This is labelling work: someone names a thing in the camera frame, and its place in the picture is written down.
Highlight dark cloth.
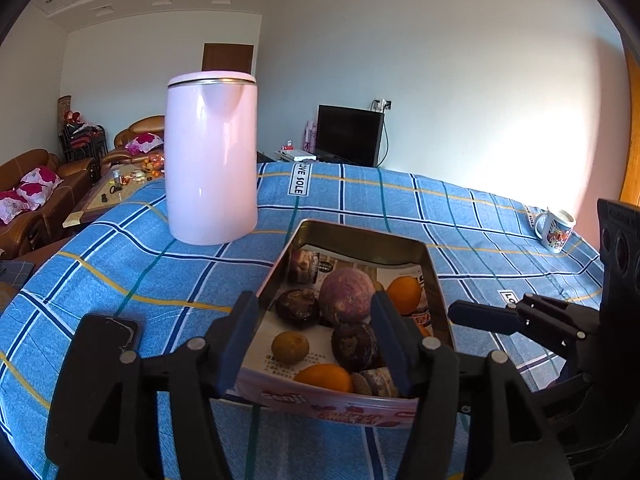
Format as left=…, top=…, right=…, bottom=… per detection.
left=0, top=257, right=36, bottom=291

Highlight large purple-brown round fruit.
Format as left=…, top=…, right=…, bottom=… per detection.
left=319, top=267, right=376, bottom=327

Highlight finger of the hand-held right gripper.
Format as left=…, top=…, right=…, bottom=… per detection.
left=447, top=293, right=602, bottom=358
left=522, top=362, right=601, bottom=413

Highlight white flat box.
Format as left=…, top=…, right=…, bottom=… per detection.
left=274, top=146, right=317, bottom=163

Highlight large orange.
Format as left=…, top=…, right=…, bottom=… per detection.
left=386, top=276, right=423, bottom=317
left=292, top=364, right=353, bottom=393

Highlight black television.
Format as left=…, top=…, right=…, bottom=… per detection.
left=316, top=104, right=385, bottom=167

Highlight black stacked chairs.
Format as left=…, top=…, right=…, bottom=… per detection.
left=57, top=95, right=108, bottom=163

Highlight printed paper liner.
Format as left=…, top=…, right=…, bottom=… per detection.
left=245, top=245, right=432, bottom=396

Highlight blue plaid tablecloth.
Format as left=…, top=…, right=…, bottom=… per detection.
left=0, top=161, right=608, bottom=480

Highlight black smartphone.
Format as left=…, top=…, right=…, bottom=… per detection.
left=75, top=313, right=142, bottom=361

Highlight pink metal tin box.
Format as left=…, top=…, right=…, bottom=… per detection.
left=218, top=219, right=456, bottom=428

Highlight dark brown door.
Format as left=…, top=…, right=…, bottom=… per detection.
left=202, top=43, right=255, bottom=75

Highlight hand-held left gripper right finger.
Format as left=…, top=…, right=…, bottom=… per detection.
left=371, top=291, right=576, bottom=480

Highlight white printed mug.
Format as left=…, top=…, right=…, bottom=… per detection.
left=534, top=208, right=577, bottom=254

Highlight yellow-brown small fruit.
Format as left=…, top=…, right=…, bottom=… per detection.
left=271, top=331, right=308, bottom=365

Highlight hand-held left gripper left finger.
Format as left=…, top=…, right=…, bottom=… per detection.
left=44, top=290, right=261, bottom=480

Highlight black power cable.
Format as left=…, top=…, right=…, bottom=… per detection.
left=377, top=110, right=389, bottom=168

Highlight light wooden door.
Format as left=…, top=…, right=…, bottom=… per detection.
left=620, top=30, right=640, bottom=208

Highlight pink floral cushion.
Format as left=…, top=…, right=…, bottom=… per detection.
left=20, top=167, right=63, bottom=189
left=125, top=132, right=165, bottom=156
left=0, top=182, right=53, bottom=224

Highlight wooden coffee table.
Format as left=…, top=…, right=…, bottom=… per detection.
left=62, top=162, right=166, bottom=223

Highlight pink electric kettle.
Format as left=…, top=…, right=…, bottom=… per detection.
left=166, top=72, right=259, bottom=246

